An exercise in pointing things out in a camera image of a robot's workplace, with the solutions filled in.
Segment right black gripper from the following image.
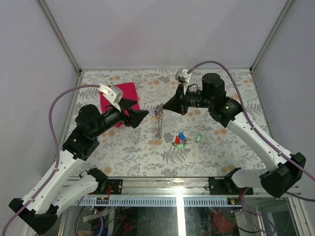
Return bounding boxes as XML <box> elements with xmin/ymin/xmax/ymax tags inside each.
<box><xmin>163</xmin><ymin>83</ymin><xmax>214</xmax><ymax>116</ymax></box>

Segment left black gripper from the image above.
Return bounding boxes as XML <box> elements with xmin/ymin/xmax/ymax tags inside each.
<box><xmin>93</xmin><ymin>98</ymin><xmax>150</xmax><ymax>139</ymax></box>

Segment red tag key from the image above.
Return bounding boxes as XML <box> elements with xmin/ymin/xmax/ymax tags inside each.
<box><xmin>172</xmin><ymin>136</ymin><xmax>181</xmax><ymax>146</ymax></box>

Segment green tag key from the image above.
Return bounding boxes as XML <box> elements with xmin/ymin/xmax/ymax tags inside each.
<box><xmin>175</xmin><ymin>143</ymin><xmax>190</xmax><ymax>149</ymax></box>
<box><xmin>195</xmin><ymin>134</ymin><xmax>202</xmax><ymax>143</ymax></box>

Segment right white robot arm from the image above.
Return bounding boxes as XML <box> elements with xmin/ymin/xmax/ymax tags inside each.
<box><xmin>163</xmin><ymin>69</ymin><xmax>306</xmax><ymax>198</ymax></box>

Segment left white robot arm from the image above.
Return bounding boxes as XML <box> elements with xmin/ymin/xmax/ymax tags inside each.
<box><xmin>9</xmin><ymin>99</ymin><xmax>149</xmax><ymax>235</ymax></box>

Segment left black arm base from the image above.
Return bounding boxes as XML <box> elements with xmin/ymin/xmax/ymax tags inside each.
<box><xmin>97</xmin><ymin>179</ymin><xmax>123</xmax><ymax>196</ymax></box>

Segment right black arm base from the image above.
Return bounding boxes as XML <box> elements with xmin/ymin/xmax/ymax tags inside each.
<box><xmin>207</xmin><ymin>168</ymin><xmax>247</xmax><ymax>196</ymax></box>

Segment floral table mat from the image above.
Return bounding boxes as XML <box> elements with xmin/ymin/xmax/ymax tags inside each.
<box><xmin>73</xmin><ymin>70</ymin><xmax>264</xmax><ymax>177</ymax></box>

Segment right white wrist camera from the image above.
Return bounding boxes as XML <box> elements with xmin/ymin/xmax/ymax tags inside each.
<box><xmin>175</xmin><ymin>68</ymin><xmax>191</xmax><ymax>86</ymax></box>

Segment aluminium front rail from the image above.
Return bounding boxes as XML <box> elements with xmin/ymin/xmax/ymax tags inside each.
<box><xmin>61</xmin><ymin>177</ymin><xmax>302</xmax><ymax>207</ymax></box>

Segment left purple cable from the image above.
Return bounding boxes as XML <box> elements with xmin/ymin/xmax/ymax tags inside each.
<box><xmin>0</xmin><ymin>84</ymin><xmax>103</xmax><ymax>236</ymax></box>

